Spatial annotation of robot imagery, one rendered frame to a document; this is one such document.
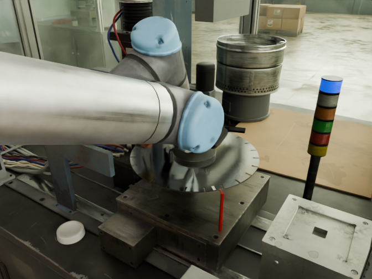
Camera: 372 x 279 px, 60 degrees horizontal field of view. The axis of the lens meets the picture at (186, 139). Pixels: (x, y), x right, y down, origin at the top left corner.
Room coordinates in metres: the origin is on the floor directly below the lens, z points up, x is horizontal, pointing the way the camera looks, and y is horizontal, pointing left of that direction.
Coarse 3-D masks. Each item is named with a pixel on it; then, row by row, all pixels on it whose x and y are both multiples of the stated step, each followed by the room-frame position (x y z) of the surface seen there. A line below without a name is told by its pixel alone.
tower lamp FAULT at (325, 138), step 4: (312, 132) 0.70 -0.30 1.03; (316, 132) 0.69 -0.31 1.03; (312, 136) 0.70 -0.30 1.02; (316, 136) 0.69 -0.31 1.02; (320, 136) 0.68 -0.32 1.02; (324, 136) 0.68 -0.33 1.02; (328, 136) 0.69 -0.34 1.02; (312, 140) 0.70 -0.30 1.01; (316, 140) 0.69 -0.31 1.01; (320, 140) 0.68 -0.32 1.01; (324, 140) 0.68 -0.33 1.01; (328, 140) 0.69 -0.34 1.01; (320, 144) 0.68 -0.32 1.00; (324, 144) 0.68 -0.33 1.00
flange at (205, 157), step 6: (174, 150) 0.73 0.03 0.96; (180, 150) 0.73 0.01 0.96; (210, 150) 0.73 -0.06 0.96; (174, 156) 0.71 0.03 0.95; (180, 156) 0.70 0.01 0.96; (186, 156) 0.70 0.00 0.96; (192, 156) 0.70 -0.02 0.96; (198, 156) 0.70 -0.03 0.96; (204, 156) 0.70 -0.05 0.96; (210, 156) 0.70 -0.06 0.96; (186, 162) 0.68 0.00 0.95; (192, 162) 0.68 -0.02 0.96; (198, 162) 0.68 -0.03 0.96; (204, 162) 0.68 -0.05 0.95
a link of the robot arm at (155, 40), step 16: (144, 32) 0.52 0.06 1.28; (160, 32) 0.51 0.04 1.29; (176, 32) 0.52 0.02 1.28; (144, 48) 0.50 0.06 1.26; (160, 48) 0.50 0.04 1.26; (176, 48) 0.52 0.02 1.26; (160, 64) 0.51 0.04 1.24; (176, 64) 0.53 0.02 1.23; (160, 80) 0.50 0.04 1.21; (176, 80) 0.54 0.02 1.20
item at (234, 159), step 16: (144, 144) 0.78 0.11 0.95; (160, 144) 0.78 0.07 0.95; (224, 144) 0.78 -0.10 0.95; (240, 144) 0.78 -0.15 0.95; (144, 160) 0.70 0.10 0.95; (160, 160) 0.70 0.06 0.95; (176, 160) 0.70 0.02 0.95; (224, 160) 0.70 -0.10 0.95; (240, 160) 0.70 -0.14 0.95; (256, 160) 0.70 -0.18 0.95; (144, 176) 0.63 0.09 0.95; (160, 176) 0.63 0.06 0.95; (176, 176) 0.63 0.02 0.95; (192, 176) 0.63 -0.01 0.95; (208, 176) 0.63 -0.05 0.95; (224, 176) 0.63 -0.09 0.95; (240, 176) 0.63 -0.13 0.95; (192, 192) 0.57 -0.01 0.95
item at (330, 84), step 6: (324, 78) 0.70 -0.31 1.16; (330, 78) 0.70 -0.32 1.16; (336, 78) 0.70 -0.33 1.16; (342, 78) 0.70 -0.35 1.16; (324, 84) 0.69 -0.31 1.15; (330, 84) 0.68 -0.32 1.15; (336, 84) 0.68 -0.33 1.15; (324, 90) 0.69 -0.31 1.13; (330, 90) 0.68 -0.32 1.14; (336, 90) 0.68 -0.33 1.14
